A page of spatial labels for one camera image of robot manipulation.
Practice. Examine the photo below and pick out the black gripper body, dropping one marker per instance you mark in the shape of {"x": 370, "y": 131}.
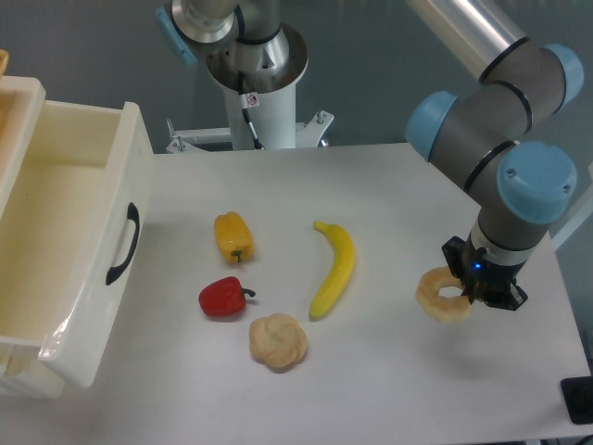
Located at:
{"x": 500, "y": 285}

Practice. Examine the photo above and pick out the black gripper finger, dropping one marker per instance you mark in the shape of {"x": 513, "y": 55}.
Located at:
{"x": 453, "y": 256}
{"x": 474, "y": 286}

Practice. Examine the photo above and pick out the beige ring donut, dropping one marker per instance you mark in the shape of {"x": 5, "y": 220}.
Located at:
{"x": 441, "y": 308}

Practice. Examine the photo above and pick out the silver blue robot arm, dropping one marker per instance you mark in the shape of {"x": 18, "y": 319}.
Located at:
{"x": 521, "y": 187}

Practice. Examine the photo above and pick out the open white upper drawer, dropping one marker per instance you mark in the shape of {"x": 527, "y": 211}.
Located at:
{"x": 82, "y": 168}

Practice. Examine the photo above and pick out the white drawer cabinet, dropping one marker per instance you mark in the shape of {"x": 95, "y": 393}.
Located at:
{"x": 22, "y": 374}

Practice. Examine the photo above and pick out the yellow banana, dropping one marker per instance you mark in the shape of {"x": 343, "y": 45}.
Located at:
{"x": 340, "y": 273}

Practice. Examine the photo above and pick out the black object at table edge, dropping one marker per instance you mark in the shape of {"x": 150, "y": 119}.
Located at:
{"x": 577, "y": 394}

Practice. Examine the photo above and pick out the beige twisted donut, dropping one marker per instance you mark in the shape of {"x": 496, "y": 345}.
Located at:
{"x": 277, "y": 340}

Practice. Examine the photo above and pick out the yellow bell pepper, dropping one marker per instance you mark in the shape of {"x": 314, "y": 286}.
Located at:
{"x": 233, "y": 237}

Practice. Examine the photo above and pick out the red bell pepper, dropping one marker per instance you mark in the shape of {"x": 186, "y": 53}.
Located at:
{"x": 225, "y": 297}

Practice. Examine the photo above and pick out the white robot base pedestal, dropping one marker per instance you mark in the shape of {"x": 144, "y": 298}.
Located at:
{"x": 259, "y": 86}

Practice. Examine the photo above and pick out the black drawer handle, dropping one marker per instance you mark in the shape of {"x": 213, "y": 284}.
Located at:
{"x": 127, "y": 245}

